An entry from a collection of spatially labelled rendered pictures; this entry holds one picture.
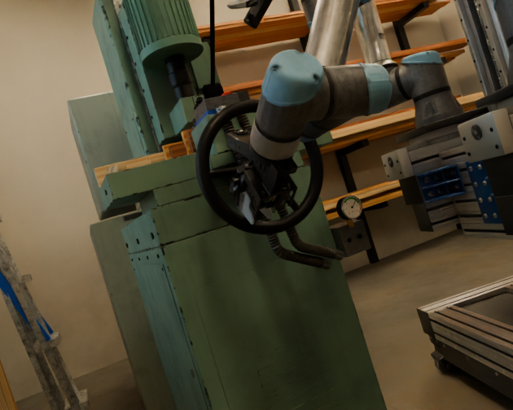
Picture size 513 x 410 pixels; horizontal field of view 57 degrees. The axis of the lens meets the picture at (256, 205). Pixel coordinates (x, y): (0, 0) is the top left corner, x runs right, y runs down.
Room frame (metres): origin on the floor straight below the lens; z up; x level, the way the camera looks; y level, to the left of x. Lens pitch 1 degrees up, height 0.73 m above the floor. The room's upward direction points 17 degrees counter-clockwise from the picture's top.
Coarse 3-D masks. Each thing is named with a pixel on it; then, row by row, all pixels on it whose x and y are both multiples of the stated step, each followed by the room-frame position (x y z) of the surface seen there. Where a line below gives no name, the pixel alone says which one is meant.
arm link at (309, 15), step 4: (304, 0) 1.34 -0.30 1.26; (308, 0) 1.33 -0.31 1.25; (312, 0) 1.33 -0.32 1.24; (316, 0) 1.32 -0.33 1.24; (304, 4) 1.35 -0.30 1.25; (308, 4) 1.34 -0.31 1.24; (312, 4) 1.33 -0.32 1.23; (316, 4) 1.32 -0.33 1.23; (304, 8) 1.35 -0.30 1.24; (308, 8) 1.34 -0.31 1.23; (312, 8) 1.33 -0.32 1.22; (308, 12) 1.34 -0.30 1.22; (312, 12) 1.33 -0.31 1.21; (308, 16) 1.35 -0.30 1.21; (312, 16) 1.33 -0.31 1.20; (308, 20) 1.35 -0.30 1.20; (312, 20) 1.34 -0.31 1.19; (308, 24) 1.36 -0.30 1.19
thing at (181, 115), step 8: (192, 96) 1.26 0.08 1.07; (176, 104) 1.29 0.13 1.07; (184, 104) 1.25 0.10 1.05; (192, 104) 1.26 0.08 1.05; (176, 112) 1.31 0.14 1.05; (184, 112) 1.25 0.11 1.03; (192, 112) 1.26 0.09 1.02; (176, 120) 1.33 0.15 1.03; (184, 120) 1.26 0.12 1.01; (192, 120) 1.25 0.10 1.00; (176, 128) 1.35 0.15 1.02; (184, 128) 1.30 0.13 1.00; (192, 128) 1.30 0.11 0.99
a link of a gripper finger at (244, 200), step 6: (246, 192) 0.83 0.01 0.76; (240, 198) 0.84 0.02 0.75; (246, 198) 0.83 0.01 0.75; (240, 204) 0.86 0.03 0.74; (246, 204) 0.84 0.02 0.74; (240, 210) 0.87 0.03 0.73; (246, 210) 0.85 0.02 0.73; (246, 216) 0.86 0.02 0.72; (252, 216) 0.84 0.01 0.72; (252, 222) 0.84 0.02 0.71
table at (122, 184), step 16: (320, 144) 1.26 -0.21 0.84; (176, 160) 1.11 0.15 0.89; (192, 160) 1.12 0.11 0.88; (224, 160) 1.05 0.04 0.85; (112, 176) 1.05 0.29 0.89; (128, 176) 1.06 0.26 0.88; (144, 176) 1.07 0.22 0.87; (160, 176) 1.09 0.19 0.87; (176, 176) 1.10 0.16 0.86; (192, 176) 1.12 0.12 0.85; (112, 192) 1.04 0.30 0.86; (128, 192) 1.06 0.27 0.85; (144, 192) 1.08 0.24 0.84; (112, 208) 1.23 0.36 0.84
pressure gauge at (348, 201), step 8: (344, 200) 1.20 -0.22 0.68; (352, 200) 1.21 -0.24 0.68; (360, 200) 1.21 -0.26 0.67; (336, 208) 1.21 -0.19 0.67; (344, 208) 1.19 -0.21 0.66; (352, 208) 1.20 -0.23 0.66; (360, 208) 1.21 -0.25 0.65; (344, 216) 1.20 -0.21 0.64; (352, 216) 1.20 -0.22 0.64; (352, 224) 1.22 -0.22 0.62
